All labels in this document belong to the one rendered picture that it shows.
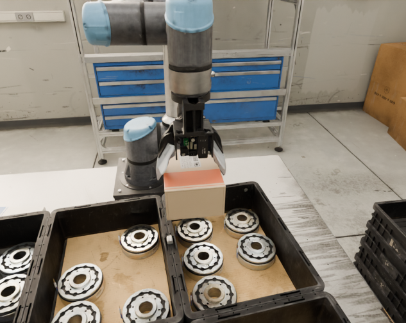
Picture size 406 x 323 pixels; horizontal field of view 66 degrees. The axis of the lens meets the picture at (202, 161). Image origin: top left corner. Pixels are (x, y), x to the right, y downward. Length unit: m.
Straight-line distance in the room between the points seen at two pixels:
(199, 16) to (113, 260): 0.65
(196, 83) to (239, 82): 2.19
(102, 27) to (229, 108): 2.23
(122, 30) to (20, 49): 3.08
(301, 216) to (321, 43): 2.85
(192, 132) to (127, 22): 0.23
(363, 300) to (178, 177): 0.66
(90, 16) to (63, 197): 0.91
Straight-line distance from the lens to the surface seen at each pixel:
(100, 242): 0.96
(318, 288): 0.73
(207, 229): 0.91
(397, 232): 1.52
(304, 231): 1.19
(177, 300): 0.68
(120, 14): 0.62
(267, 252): 0.86
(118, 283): 0.85
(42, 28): 3.56
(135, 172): 1.17
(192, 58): 0.52
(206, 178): 0.64
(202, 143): 0.57
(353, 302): 1.04
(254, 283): 0.84
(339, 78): 4.10
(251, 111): 2.84
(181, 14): 0.51
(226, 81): 2.69
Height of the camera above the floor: 1.49
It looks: 32 degrees down
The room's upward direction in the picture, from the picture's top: straight up
